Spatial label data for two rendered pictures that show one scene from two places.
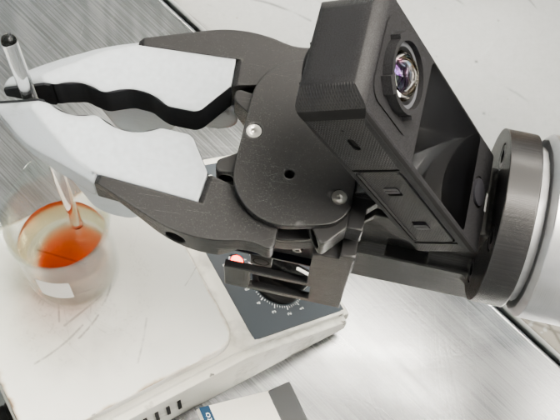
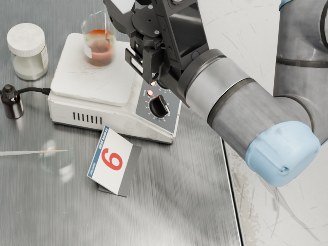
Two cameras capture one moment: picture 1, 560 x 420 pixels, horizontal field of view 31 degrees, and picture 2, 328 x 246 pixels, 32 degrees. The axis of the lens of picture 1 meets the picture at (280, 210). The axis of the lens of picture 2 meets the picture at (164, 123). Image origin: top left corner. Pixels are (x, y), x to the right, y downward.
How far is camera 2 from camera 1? 41 cm
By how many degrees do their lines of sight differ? 20
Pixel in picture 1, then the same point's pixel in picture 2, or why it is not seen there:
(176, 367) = (104, 99)
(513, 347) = (223, 190)
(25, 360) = (66, 69)
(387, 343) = (182, 159)
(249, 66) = not seen: outside the picture
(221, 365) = (119, 112)
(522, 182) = (205, 55)
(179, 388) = (102, 110)
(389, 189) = (163, 26)
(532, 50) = not seen: hidden behind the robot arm
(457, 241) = (177, 60)
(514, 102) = not seen: hidden behind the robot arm
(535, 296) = (189, 90)
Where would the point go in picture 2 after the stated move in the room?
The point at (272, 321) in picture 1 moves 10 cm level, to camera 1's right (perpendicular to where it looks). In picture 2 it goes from (146, 114) to (193, 157)
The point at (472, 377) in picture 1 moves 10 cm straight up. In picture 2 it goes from (201, 188) to (211, 156)
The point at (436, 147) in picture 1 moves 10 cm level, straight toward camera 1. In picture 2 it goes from (182, 24) to (101, 51)
